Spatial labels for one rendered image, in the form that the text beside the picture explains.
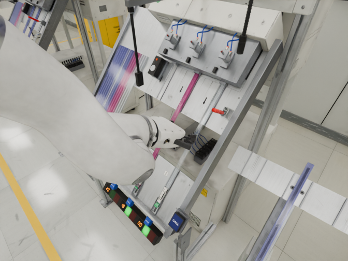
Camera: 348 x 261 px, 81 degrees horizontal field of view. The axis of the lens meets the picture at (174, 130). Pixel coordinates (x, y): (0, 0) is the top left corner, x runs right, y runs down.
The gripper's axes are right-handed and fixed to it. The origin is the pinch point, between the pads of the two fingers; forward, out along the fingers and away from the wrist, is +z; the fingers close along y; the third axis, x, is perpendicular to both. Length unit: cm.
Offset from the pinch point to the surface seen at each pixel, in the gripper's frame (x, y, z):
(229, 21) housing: -35.1, 4.8, 8.7
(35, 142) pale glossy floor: 101, 166, 35
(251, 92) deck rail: -18.5, -9.9, 12.8
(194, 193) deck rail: 17.5, -10.0, 7.0
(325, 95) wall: -47, -20, 186
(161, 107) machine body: 11, 55, 58
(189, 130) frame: 12, 23, 49
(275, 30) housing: -36.5, -8.0, 12.0
